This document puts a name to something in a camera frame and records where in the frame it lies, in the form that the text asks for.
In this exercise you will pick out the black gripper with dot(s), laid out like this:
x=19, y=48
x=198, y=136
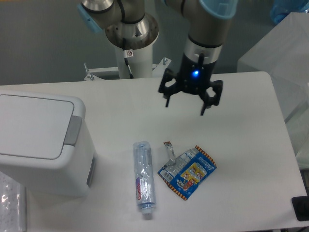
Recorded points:
x=196, y=77

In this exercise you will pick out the white push-top trash can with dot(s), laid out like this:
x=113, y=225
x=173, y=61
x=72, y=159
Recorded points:
x=45, y=144

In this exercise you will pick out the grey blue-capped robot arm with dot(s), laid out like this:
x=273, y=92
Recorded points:
x=133, y=31

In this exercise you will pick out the blue foil snack wrapper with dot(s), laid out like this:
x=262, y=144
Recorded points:
x=183, y=173

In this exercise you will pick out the crushed clear plastic bottle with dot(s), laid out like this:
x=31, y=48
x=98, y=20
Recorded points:
x=144, y=179

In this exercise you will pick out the blue water bottle corner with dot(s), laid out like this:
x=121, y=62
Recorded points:
x=281, y=8

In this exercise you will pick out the black device table corner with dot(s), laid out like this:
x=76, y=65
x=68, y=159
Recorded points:
x=301, y=207

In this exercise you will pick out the clear plastic sheet left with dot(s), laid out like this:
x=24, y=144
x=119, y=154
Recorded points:
x=13, y=205

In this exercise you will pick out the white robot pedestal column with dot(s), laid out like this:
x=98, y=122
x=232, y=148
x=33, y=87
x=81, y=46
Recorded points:
x=140, y=62

